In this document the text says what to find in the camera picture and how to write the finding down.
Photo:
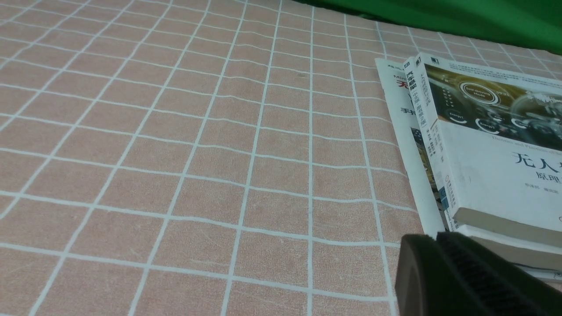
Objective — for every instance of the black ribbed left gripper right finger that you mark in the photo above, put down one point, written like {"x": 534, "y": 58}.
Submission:
{"x": 500, "y": 287}

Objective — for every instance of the bottom thin white book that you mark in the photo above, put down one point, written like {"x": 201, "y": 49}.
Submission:
{"x": 535, "y": 259}

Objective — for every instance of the green backdrop cloth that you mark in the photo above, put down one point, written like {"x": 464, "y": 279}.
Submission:
{"x": 535, "y": 24}

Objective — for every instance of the pink checkered tablecloth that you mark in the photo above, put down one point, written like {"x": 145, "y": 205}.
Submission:
{"x": 206, "y": 157}

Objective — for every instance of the top white self-driving book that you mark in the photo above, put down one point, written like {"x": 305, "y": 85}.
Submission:
{"x": 491, "y": 149}

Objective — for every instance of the middle white book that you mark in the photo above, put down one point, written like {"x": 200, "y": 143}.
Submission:
{"x": 509, "y": 250}

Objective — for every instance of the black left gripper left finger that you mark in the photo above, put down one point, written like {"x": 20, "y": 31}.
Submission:
{"x": 425, "y": 282}

